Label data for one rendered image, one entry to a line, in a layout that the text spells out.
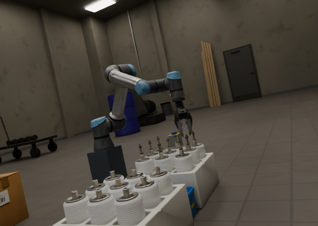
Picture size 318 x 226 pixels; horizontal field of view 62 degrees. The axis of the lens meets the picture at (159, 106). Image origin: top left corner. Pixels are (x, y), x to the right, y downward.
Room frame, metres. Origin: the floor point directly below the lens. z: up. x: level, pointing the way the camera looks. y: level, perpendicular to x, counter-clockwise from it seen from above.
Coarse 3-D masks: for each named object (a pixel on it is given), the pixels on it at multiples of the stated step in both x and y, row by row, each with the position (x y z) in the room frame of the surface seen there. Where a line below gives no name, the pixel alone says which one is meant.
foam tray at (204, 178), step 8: (208, 160) 1.50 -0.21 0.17; (200, 168) 1.36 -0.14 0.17; (208, 168) 1.48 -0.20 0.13; (216, 168) 1.62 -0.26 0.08; (176, 176) 1.32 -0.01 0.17; (184, 176) 1.30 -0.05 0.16; (192, 176) 1.28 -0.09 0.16; (200, 176) 1.34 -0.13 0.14; (208, 176) 1.45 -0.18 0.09; (216, 176) 1.59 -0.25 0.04; (192, 184) 1.29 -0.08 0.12; (200, 184) 1.31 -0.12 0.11; (208, 184) 1.42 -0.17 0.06; (216, 184) 1.56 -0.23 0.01; (200, 192) 1.29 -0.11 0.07; (208, 192) 1.40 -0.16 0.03; (200, 200) 1.28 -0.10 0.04; (200, 208) 1.28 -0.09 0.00
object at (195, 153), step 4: (196, 148) 1.49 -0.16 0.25; (184, 152) 1.46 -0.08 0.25; (188, 152) 1.44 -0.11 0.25; (192, 152) 1.44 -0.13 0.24; (196, 152) 1.45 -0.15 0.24; (192, 156) 1.44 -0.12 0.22; (196, 156) 1.45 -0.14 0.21; (196, 160) 1.44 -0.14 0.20; (200, 160) 1.47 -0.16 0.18; (196, 164) 1.44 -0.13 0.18
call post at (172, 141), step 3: (177, 135) 1.79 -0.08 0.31; (180, 135) 1.83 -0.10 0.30; (168, 138) 1.81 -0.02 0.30; (171, 138) 1.80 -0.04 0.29; (174, 138) 1.80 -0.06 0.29; (177, 138) 1.79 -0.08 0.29; (180, 138) 1.82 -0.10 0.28; (171, 141) 1.81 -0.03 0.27; (174, 141) 1.80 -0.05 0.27; (171, 144) 1.81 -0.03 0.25; (174, 144) 1.80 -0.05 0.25; (171, 147) 1.81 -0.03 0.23
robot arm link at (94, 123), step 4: (104, 116) 1.96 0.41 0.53; (92, 120) 1.95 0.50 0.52; (96, 120) 1.91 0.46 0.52; (100, 120) 1.90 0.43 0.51; (104, 120) 1.92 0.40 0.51; (108, 120) 1.96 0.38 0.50; (92, 124) 1.91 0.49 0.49; (96, 124) 1.90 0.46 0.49; (100, 124) 1.90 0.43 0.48; (104, 124) 1.92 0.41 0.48; (108, 124) 1.94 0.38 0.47; (92, 128) 1.91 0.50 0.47; (96, 128) 1.90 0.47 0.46; (100, 128) 1.90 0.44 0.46; (104, 128) 1.91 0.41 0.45; (108, 128) 1.94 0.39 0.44; (112, 128) 1.96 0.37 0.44; (92, 132) 1.93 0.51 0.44; (96, 132) 1.90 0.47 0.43; (100, 132) 1.90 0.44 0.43; (104, 132) 1.91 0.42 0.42; (108, 132) 1.95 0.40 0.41; (96, 136) 1.90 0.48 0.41; (100, 136) 1.90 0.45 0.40
